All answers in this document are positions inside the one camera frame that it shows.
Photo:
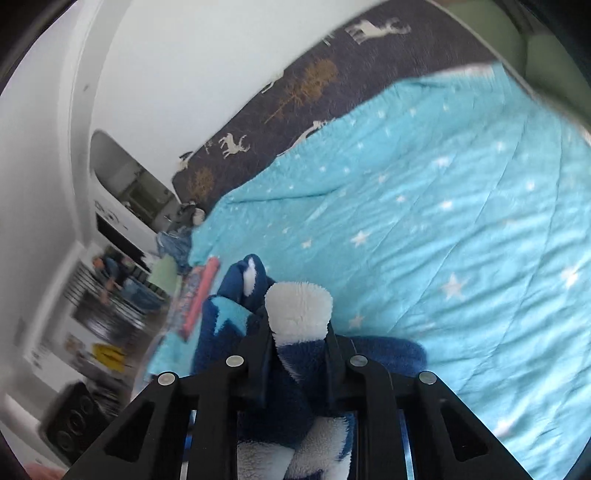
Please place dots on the small green cushion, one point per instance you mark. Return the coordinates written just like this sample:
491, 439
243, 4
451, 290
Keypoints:
164, 276

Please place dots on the dark cloth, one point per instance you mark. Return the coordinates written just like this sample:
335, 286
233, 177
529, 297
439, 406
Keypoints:
190, 213

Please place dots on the person's left hand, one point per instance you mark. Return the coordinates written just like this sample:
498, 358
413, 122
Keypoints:
44, 473

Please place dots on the light blue star blanket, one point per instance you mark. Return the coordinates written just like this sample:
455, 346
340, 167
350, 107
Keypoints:
415, 207

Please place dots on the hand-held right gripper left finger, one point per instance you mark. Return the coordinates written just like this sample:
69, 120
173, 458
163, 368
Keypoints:
263, 360

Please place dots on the yellow sign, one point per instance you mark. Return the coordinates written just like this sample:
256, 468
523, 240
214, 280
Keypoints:
110, 356

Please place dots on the coral printed cloth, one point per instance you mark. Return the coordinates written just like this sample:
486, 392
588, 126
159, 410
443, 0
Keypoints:
198, 295

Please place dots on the navy star fleece garment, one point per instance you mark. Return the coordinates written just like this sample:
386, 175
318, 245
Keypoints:
300, 304

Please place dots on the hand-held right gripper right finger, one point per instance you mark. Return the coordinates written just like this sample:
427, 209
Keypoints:
333, 364

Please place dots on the dark grey deer-print bedsheet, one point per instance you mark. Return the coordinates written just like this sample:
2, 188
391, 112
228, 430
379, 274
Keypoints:
369, 69

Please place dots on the blue denim clothes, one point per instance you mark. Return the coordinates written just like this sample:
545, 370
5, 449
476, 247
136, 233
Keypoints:
173, 249

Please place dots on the green pillow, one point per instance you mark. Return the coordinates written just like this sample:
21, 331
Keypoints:
549, 64
489, 23

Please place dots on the window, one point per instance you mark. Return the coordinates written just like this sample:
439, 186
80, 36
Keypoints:
129, 180

